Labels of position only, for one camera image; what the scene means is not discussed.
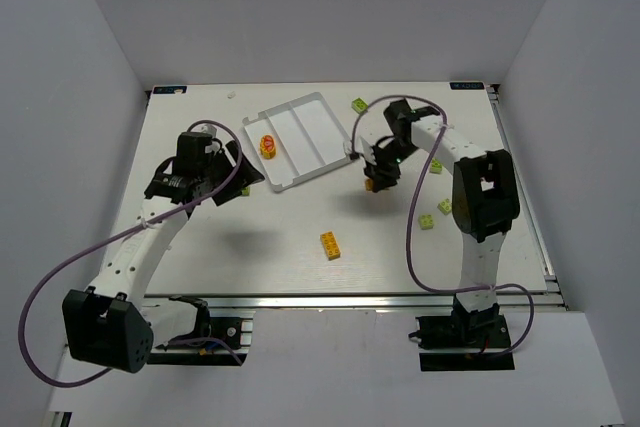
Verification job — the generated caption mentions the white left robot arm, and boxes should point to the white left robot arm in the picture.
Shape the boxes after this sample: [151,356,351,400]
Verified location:
[62,131,264,373]

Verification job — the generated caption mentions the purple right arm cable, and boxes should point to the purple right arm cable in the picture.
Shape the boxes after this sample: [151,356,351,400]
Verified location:
[349,94,535,361]

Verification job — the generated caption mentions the blue label right corner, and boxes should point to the blue label right corner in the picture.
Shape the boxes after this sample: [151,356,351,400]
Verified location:
[449,81,485,91]

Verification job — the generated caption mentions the green 2x2 lego front right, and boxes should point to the green 2x2 lego front right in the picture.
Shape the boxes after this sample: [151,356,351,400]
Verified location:
[418,214,435,230]

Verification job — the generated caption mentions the blue label corner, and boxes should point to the blue label corner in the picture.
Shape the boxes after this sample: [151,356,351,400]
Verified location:
[152,85,187,95]
[449,81,485,91]

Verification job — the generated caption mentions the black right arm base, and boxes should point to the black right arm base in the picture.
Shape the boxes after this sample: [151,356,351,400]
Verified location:
[408,315,515,372]

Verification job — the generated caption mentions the white three-compartment tray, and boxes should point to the white three-compartment tray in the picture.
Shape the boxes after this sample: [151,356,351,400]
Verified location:
[242,92,350,193]

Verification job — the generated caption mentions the green lego near back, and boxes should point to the green lego near back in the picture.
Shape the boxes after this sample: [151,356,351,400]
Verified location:
[351,98,368,114]

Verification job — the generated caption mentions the blue label left corner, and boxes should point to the blue label left corner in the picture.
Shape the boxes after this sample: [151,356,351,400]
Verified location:
[152,85,187,95]

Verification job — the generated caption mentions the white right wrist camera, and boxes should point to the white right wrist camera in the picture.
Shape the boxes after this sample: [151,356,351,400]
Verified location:
[343,136,377,165]

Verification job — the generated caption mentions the yellow 2x4 lego brick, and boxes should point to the yellow 2x4 lego brick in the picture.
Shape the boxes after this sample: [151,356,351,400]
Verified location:
[320,231,341,261]

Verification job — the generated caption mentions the aluminium table frame rail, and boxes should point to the aluminium table frame rail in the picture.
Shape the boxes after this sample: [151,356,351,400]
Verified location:
[139,291,566,313]

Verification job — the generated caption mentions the green 2x4 lego far right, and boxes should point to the green 2x4 lego far right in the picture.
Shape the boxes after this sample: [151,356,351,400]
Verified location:
[429,159,443,174]

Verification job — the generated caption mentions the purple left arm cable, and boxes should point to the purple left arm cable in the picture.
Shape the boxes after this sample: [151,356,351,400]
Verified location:
[17,119,245,389]

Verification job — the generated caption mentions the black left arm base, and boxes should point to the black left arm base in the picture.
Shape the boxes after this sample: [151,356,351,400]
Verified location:
[142,296,253,367]

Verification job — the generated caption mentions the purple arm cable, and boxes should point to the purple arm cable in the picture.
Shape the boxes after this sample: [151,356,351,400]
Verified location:
[17,119,245,389]
[349,94,535,361]

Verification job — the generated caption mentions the green 2x2 lego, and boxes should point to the green 2x2 lego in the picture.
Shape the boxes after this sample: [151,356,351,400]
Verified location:
[418,214,435,230]
[437,198,453,215]

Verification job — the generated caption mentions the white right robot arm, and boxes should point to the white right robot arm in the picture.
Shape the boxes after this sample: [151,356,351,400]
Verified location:
[351,95,520,324]

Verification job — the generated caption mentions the yellow round butterfly lego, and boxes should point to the yellow round butterfly lego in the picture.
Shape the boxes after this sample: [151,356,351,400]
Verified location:
[259,134,277,159]

